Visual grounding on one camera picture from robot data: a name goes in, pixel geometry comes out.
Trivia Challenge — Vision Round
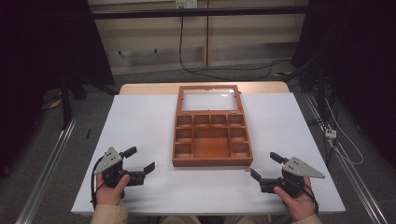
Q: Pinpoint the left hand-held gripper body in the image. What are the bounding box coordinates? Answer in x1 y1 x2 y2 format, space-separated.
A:
93 147 146 188

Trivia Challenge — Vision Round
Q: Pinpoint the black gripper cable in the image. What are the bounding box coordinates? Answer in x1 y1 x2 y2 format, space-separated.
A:
303 181 320 216
90 157 106 208

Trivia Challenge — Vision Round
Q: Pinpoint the person's left hand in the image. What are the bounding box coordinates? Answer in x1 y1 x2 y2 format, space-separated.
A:
94 174 131 206

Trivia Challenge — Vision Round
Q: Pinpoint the white table mat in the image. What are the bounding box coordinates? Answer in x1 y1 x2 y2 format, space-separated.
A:
70 92 347 217

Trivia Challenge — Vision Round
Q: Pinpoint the wooden compartment box with lid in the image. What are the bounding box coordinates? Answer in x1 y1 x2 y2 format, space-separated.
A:
172 84 254 168

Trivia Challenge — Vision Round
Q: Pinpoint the white wall socket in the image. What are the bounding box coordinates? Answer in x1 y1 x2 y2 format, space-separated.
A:
175 0 199 9

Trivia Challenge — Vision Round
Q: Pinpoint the light wooden table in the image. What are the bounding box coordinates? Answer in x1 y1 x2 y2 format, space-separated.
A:
119 81 290 96

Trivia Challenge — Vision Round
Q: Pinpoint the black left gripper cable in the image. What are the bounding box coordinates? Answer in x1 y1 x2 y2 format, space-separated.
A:
90 157 106 208

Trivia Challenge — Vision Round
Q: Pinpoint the aluminium floor rail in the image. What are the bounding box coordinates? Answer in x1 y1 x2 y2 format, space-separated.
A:
302 92 389 224
14 114 79 224

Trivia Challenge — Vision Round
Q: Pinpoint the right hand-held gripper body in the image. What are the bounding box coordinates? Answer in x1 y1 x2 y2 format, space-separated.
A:
259 157 326 199

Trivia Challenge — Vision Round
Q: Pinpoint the black curtain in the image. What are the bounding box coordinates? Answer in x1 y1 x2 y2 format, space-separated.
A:
0 0 116 175
290 0 396 169

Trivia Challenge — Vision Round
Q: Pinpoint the black metal stand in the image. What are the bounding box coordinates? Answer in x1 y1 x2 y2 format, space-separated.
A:
59 73 120 131
289 55 335 125

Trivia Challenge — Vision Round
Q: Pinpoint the black horizontal bar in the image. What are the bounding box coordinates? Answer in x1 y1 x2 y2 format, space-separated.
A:
91 5 310 21

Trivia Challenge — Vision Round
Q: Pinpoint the black floor cable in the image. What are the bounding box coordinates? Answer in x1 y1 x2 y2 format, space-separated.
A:
178 15 292 82

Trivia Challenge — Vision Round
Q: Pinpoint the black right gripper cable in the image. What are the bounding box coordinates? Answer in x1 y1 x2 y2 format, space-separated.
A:
303 181 320 216

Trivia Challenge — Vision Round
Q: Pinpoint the person's right hand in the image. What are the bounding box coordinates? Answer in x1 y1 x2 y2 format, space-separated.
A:
273 175 316 222

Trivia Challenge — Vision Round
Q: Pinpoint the white cable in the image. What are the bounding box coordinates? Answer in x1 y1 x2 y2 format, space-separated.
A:
323 97 364 166

